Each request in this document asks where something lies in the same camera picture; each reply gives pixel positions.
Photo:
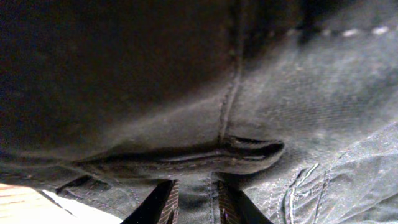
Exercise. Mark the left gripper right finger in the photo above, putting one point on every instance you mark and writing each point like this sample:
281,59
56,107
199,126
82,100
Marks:
236,207

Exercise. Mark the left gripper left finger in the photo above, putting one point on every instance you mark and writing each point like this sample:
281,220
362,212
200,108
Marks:
160,207

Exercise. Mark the black shorts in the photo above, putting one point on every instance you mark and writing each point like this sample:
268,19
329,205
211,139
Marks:
292,102

